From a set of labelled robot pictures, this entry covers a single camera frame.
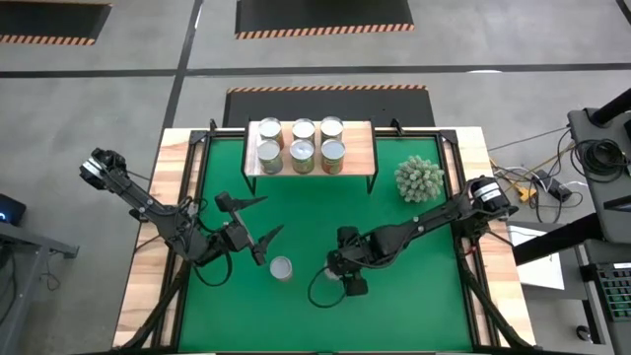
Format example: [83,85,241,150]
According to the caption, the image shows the white paper sheet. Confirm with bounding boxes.
[507,224,566,291]

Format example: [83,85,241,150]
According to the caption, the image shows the black hazard-striped floor mat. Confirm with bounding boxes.
[0,1,113,47]
[222,84,437,128]
[235,0,415,40]

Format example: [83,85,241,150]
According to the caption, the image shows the backlit computer keyboard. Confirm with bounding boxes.
[596,262,631,322]

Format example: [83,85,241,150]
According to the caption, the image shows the wooden shelf black metal legs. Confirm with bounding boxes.
[241,120,380,196]

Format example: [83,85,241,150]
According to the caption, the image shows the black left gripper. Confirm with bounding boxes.
[215,191,286,267]

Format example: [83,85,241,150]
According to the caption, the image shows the coiled black cable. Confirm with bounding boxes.
[571,139,631,184]

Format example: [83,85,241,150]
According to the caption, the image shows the green table mat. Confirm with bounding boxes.
[176,136,475,353]

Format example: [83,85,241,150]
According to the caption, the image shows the black pole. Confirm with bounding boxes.
[589,87,631,127]

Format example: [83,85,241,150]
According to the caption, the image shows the black metal table frame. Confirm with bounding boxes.
[111,117,541,355]

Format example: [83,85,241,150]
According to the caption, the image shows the tall brown label can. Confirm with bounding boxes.
[291,117,316,144]

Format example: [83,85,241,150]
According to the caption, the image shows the tall red label can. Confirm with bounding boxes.
[258,116,286,149]

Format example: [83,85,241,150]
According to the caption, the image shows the tall orange pineapple label can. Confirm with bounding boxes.
[320,138,347,176]

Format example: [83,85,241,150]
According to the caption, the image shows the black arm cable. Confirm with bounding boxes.
[307,265,347,310]
[190,244,234,289]

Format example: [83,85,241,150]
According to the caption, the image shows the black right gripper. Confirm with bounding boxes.
[327,225,376,298]

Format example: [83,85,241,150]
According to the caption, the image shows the tall green oranges label can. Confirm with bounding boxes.
[289,139,316,176]

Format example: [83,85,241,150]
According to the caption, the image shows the grey metal desk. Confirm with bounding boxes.
[0,220,80,355]

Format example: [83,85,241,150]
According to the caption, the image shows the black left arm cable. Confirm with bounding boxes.
[190,244,234,289]

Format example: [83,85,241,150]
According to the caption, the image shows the black diagonal beam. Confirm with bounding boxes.
[512,212,606,266]

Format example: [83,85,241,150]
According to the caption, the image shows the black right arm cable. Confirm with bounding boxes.
[307,265,347,310]

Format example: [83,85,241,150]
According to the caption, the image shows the tall blue-green cherries label can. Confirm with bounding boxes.
[319,115,345,143]

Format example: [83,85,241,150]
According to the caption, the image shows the grey metal equipment stand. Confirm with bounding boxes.
[566,106,631,247]

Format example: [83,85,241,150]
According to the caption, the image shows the grey side table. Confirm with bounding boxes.
[574,244,631,355]

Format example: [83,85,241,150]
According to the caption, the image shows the black power adapter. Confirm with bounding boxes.
[534,170,573,203]

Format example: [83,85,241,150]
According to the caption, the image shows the dark computer monitor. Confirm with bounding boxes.
[0,193,28,228]

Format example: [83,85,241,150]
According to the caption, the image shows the short orange circle-pattern can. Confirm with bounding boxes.
[268,255,294,283]

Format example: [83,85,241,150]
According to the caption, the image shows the tall peaches label can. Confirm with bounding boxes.
[255,139,285,176]

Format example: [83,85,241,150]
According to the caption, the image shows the potted artificial green plant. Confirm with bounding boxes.
[393,155,445,204]

